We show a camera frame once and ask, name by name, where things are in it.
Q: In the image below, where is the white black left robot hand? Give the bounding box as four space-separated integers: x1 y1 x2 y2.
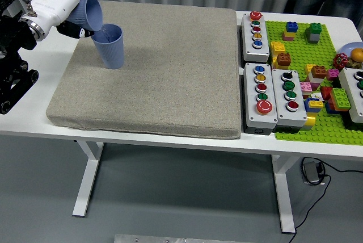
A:
28 0 96 40

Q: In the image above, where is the blue ribbed plastic cup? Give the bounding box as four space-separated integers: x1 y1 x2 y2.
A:
92 23 125 70
66 0 103 32

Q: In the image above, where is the grey-brown fabric mat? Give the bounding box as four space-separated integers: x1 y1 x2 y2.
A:
45 0 242 140

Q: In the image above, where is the white table leg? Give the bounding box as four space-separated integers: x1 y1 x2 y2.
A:
72 140 104 217
271 154 296 234

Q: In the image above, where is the grey five-button control box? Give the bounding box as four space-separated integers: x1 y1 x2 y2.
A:
240 11 271 64
243 62 279 135

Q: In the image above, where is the brown toy block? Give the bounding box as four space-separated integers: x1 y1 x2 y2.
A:
277 52 292 66

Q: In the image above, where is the blue yellow pink block stack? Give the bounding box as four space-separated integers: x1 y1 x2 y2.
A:
282 21 299 42

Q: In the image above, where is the green studded baseplate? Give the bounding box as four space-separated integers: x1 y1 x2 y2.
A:
265 20 363 145

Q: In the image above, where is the grey box with black knob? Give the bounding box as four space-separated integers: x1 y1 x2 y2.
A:
271 68 309 135

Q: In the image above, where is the green grey block stack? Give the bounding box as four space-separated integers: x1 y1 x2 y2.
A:
305 22 323 45

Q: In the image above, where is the light pink toy block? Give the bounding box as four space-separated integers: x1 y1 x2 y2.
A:
299 81 321 99

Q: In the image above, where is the orange white block stack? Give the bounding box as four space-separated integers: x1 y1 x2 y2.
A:
309 65 327 85

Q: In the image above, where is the blue yellow toy block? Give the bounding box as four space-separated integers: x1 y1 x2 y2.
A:
303 97 324 113

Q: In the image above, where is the yellow round toy block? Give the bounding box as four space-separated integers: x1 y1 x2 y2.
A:
303 112 318 131

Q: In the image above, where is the magenta toy block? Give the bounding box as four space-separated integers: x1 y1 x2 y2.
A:
326 68 340 81

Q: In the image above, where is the red toy valve wheel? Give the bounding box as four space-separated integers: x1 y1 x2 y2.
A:
333 52 349 70

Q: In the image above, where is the blue red toy block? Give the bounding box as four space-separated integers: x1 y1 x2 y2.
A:
324 99 340 115

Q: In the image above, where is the light blue plate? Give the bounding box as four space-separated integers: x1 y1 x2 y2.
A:
339 42 363 62

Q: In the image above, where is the light green toy block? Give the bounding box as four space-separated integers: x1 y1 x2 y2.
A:
328 87 352 112

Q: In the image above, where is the brown toy piece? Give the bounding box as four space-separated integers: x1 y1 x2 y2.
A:
347 57 363 70

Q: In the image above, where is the grey power adapter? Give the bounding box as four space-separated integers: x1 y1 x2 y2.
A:
302 161 324 186

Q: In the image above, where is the grey button box partly visible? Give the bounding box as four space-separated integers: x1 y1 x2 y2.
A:
339 68 363 124

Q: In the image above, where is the black floor cable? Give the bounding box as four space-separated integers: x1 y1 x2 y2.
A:
288 157 363 243

